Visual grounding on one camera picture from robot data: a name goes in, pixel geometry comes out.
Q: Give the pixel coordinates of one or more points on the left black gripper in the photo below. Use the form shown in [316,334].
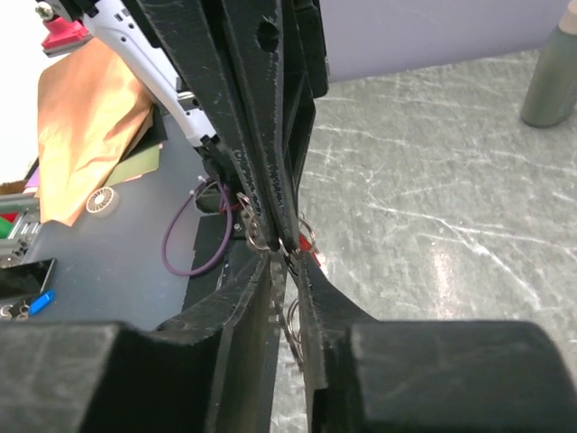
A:
[256,68]

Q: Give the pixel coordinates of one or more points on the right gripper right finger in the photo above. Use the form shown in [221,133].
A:
[366,375]

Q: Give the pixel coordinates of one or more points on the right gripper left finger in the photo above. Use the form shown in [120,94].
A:
[197,372]

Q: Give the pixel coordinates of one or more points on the red tagged key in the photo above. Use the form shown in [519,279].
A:
[307,247]

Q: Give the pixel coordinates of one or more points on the blue usb stick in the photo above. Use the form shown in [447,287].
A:
[41,302]

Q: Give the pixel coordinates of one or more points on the white round fan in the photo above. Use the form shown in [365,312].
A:
[102,202]

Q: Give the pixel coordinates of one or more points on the black smartphone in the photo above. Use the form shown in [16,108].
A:
[26,279]

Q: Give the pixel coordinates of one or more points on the grey bottle with beige cap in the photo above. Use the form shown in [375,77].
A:
[551,95]

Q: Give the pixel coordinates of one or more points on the black mounting base plate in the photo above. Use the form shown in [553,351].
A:
[209,236]

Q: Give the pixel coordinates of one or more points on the aluminium rail frame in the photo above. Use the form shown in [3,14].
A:
[24,228]

